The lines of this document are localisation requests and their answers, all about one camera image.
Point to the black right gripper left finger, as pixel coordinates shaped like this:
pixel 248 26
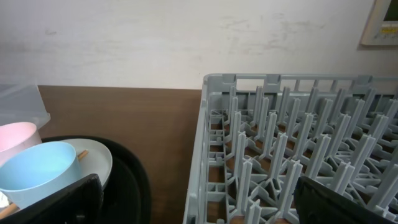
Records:
pixel 77 203

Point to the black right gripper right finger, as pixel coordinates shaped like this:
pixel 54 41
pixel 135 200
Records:
pixel 317 204

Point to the blue plastic cup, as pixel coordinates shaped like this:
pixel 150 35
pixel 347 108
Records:
pixel 39 171

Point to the pink plastic cup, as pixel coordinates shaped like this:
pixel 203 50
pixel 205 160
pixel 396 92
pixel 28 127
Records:
pixel 16 137

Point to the grey dishwasher rack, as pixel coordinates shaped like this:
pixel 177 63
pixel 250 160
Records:
pixel 257 134

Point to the round black tray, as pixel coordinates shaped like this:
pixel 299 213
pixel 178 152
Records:
pixel 127 196

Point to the grey round plate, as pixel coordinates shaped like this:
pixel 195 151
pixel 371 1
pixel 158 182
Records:
pixel 97 161

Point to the wooden chopstick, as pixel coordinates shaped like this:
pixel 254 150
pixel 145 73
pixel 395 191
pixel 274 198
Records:
pixel 12 208

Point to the clear plastic bin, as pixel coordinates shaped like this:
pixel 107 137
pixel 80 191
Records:
pixel 22 103

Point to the beige wall control panel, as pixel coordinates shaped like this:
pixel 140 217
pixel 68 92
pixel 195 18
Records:
pixel 381 26

